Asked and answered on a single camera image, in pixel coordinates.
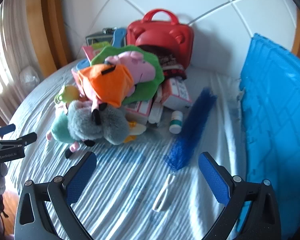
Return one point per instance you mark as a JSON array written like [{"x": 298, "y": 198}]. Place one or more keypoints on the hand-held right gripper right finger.
[{"x": 213, "y": 180}]

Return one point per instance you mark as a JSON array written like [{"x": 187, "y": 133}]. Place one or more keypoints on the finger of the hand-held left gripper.
[
  {"x": 20, "y": 142},
  {"x": 7, "y": 128}
]

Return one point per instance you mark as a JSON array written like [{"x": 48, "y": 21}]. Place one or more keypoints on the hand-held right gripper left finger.
[{"x": 80, "y": 180}]

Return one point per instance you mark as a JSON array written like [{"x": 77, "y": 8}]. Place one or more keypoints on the teal dressed plush toy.
[{"x": 60, "y": 127}]

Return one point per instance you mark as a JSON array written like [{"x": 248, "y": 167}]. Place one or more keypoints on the grey plush toy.
[{"x": 102, "y": 127}]

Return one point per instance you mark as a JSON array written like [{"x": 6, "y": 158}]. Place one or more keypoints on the yellow-green toy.
[{"x": 70, "y": 92}]

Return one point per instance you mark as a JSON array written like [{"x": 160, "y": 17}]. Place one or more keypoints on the white pink-edged carton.
[{"x": 176, "y": 92}]

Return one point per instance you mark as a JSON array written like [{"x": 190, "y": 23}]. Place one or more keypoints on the blue plastic crate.
[{"x": 272, "y": 105}]

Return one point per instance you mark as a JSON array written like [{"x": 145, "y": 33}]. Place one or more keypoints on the green plush cloth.
[{"x": 150, "y": 90}]

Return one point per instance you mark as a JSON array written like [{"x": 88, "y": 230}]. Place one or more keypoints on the dark red knit sock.
[{"x": 171, "y": 67}]

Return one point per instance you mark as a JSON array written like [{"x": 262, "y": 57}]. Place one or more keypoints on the person's left hand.
[{"x": 1, "y": 177}]

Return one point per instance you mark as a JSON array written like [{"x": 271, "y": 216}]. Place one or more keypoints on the blue striped bed sheet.
[{"x": 130, "y": 170}]

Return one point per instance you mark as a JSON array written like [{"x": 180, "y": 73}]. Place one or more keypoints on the clear plastic bag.
[{"x": 30, "y": 76}]

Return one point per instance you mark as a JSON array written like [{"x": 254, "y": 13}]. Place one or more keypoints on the white bottle with green label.
[{"x": 176, "y": 122}]

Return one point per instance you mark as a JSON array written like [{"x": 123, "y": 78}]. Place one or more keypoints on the pale sheer curtain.
[{"x": 7, "y": 55}]

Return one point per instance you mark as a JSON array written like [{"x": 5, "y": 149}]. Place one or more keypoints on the blue flat item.
[{"x": 83, "y": 65}]

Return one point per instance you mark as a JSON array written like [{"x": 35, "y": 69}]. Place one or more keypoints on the pink pig plush orange dress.
[{"x": 107, "y": 82}]

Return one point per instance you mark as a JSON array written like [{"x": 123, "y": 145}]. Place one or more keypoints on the pink booklet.
[{"x": 88, "y": 52}]

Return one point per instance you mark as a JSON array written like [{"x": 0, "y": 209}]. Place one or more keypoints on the blue paddle brush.
[{"x": 119, "y": 37}]

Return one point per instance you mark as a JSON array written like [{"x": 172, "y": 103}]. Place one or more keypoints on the wooden headboard frame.
[{"x": 50, "y": 30}]

